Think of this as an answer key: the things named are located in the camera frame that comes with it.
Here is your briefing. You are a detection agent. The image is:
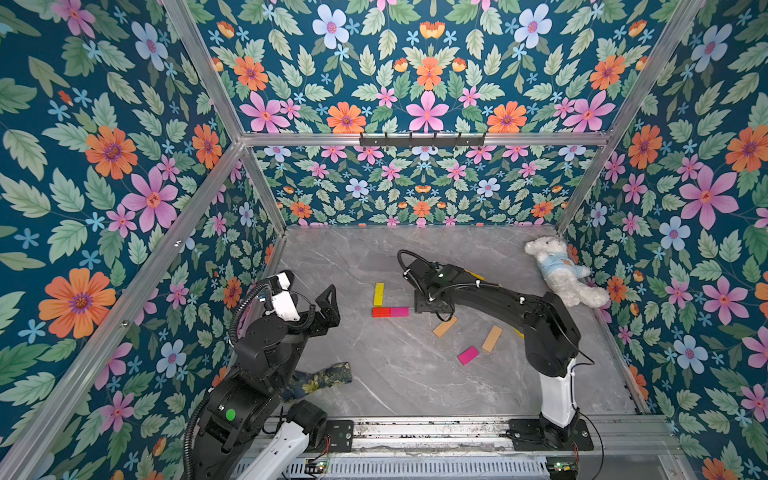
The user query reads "metal hook rail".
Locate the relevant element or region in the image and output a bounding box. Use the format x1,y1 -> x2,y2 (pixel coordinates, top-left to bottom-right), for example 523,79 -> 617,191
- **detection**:
358,132 -> 486,149

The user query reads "small red block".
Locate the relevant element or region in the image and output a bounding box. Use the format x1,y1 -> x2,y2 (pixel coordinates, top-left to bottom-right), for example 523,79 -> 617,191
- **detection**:
371,307 -> 392,318

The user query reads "magenta block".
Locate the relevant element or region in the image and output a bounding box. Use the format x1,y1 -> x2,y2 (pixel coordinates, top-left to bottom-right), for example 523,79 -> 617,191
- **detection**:
457,346 -> 479,365
390,307 -> 410,318

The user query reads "white teddy bear plush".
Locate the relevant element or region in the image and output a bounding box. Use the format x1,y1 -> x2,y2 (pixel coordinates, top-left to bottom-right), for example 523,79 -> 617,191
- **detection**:
524,236 -> 610,309

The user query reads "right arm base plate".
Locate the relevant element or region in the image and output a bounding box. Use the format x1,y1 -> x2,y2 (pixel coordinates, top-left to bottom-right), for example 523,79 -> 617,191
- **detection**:
506,417 -> 595,451

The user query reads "yellow block at pile top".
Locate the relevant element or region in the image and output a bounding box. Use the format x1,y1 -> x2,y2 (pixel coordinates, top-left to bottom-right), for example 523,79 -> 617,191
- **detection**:
466,271 -> 485,281

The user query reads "natural wood block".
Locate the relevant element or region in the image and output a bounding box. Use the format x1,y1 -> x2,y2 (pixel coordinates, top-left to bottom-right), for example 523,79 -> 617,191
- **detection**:
481,326 -> 503,353
433,316 -> 458,338

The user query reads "white vented strip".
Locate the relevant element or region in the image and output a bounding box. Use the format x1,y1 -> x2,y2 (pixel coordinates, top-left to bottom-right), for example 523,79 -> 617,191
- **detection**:
274,456 -> 550,479

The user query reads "long yellow block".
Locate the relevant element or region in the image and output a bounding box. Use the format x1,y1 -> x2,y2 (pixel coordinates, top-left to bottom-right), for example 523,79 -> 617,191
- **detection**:
373,283 -> 385,308

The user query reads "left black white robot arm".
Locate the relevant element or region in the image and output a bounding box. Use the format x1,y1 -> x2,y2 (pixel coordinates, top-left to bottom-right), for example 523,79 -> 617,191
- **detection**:
182,270 -> 341,479

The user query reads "floral fabric pouch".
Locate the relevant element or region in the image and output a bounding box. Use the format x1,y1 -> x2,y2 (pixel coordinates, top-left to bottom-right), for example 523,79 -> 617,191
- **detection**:
281,362 -> 353,402

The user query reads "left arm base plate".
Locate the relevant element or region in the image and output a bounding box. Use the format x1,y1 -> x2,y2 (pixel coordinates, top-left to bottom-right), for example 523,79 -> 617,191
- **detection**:
302,419 -> 355,454

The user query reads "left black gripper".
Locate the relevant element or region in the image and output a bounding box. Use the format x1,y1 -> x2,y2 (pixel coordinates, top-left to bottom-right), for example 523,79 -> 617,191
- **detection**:
265,283 -> 338,388

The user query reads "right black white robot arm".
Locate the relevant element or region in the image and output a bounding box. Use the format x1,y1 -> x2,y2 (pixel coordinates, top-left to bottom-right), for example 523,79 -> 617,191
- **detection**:
400,257 -> 582,430

